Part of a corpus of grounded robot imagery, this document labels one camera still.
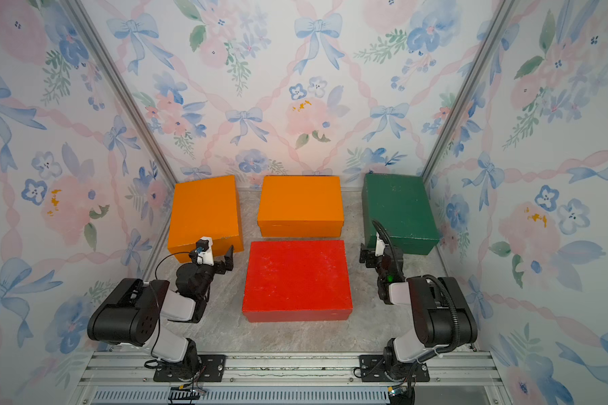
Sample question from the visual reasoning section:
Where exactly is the left corner aluminium post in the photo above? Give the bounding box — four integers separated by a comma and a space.
60, 1, 177, 189

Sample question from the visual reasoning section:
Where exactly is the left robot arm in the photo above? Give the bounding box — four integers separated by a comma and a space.
87, 238, 234, 382

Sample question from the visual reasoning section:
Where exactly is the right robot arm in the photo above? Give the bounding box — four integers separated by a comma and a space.
359, 244, 478, 382

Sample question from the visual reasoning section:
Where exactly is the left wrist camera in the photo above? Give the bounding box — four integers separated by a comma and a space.
193, 237, 214, 266

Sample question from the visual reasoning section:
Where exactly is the connector board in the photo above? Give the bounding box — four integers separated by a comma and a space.
167, 386, 208, 405
388, 386, 416, 405

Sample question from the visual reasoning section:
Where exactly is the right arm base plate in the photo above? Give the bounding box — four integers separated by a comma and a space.
353, 354, 430, 384

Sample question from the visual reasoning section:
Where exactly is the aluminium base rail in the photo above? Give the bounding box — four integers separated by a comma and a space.
70, 351, 511, 404

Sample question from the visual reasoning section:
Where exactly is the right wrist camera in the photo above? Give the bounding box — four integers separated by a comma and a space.
374, 237, 386, 257

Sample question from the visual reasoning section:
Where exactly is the orange shoebox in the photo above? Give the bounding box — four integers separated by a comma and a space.
167, 175, 244, 263
257, 175, 345, 238

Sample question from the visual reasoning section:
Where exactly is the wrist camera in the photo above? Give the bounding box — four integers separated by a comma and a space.
193, 237, 214, 266
374, 237, 386, 257

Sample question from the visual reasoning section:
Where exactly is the right connector board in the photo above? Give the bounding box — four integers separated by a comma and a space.
388, 386, 416, 405

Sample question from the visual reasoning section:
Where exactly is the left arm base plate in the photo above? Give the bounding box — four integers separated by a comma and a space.
153, 354, 227, 383

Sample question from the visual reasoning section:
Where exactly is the green shoebox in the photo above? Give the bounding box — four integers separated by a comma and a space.
361, 173, 440, 256

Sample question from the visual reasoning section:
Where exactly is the red shoebox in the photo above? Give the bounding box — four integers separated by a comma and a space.
242, 240, 353, 323

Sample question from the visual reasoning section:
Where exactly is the left connector board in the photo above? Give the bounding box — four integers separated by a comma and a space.
167, 386, 208, 405

